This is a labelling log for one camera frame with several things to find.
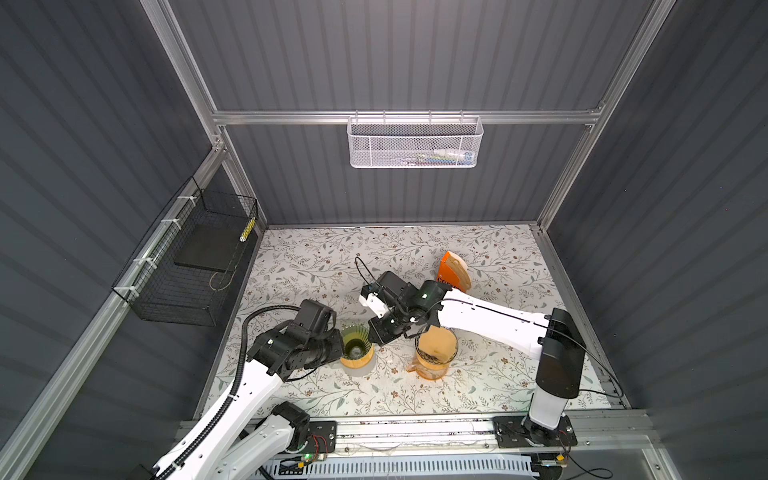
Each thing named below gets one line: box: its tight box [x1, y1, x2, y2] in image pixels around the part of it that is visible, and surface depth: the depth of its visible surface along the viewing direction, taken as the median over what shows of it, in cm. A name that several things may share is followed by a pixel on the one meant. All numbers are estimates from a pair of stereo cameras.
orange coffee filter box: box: [436, 251, 472, 293], surface depth 100 cm
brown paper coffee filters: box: [446, 251, 472, 293], surface depth 100 cm
